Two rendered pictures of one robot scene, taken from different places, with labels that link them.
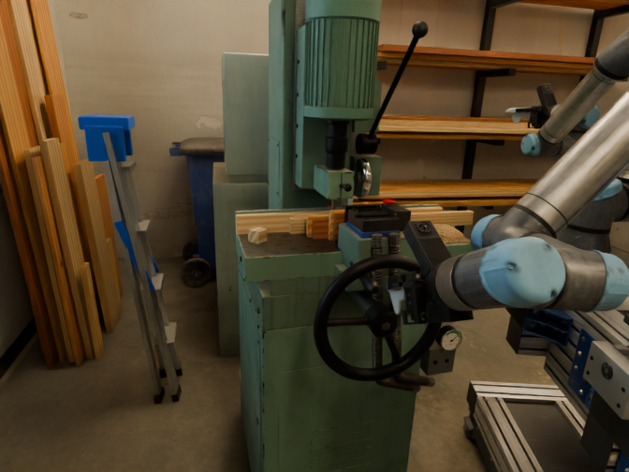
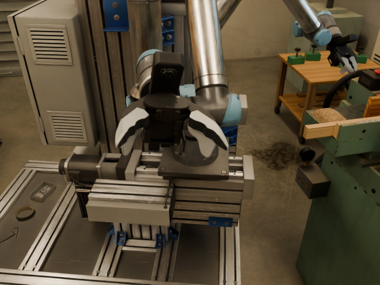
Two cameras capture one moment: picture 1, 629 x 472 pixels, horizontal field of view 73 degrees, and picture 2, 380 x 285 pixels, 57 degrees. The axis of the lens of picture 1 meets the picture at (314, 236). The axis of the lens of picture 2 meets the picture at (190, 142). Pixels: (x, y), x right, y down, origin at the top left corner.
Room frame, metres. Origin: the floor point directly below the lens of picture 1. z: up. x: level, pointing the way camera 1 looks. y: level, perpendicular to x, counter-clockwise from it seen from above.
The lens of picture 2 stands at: (2.19, -0.77, 1.50)
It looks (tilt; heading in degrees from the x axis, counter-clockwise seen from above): 33 degrees down; 183
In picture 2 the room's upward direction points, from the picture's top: straight up
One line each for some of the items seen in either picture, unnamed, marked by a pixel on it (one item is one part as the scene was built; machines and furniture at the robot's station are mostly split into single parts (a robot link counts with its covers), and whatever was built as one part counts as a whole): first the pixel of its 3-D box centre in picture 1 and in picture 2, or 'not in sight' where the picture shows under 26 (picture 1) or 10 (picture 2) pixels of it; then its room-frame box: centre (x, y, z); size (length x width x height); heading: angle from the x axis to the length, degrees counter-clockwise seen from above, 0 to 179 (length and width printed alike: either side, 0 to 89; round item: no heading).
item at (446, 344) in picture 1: (446, 340); (306, 156); (0.99, -0.36, 0.65); 0.06 x 0.04 x 0.08; 106
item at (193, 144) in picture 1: (222, 209); not in sight; (2.92, 0.65, 0.48); 0.64 x 0.54 x 0.97; 105
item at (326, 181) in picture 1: (333, 183); not in sight; (1.14, -0.05, 1.03); 0.14 x 0.07 x 0.09; 16
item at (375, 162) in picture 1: (363, 174); not in sight; (1.34, -0.15, 1.02); 0.09 x 0.07 x 0.12; 106
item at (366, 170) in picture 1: (360, 178); not in sight; (1.28, -0.13, 1.02); 0.12 x 0.03 x 0.12; 16
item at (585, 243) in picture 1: (584, 239); (195, 140); (1.23, -0.81, 0.87); 0.15 x 0.15 x 0.10
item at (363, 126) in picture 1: (363, 106); not in sight; (1.37, -0.14, 1.23); 0.09 x 0.08 x 0.15; 16
